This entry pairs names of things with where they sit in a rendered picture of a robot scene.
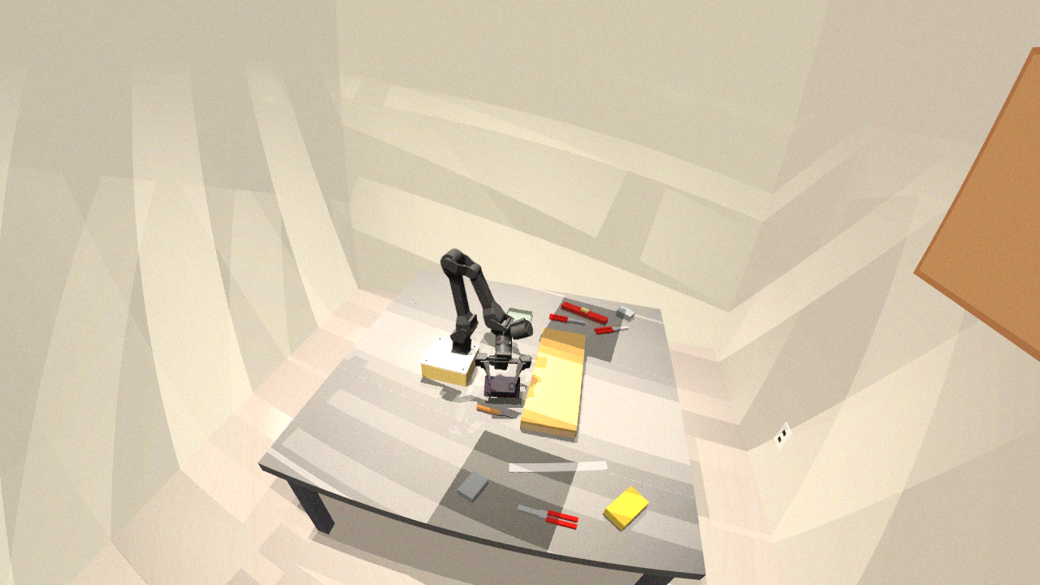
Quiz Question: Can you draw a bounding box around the white flat strip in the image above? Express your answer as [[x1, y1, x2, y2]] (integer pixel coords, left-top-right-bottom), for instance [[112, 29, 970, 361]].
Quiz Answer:
[[509, 461, 608, 472]]

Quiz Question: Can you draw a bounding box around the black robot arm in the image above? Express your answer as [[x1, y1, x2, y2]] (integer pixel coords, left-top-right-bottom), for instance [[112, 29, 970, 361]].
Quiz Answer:
[[440, 249, 532, 356]]

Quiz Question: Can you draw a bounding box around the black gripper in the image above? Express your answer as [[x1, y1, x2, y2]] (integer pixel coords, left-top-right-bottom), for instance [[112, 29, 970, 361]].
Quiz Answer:
[[475, 339, 531, 385]]

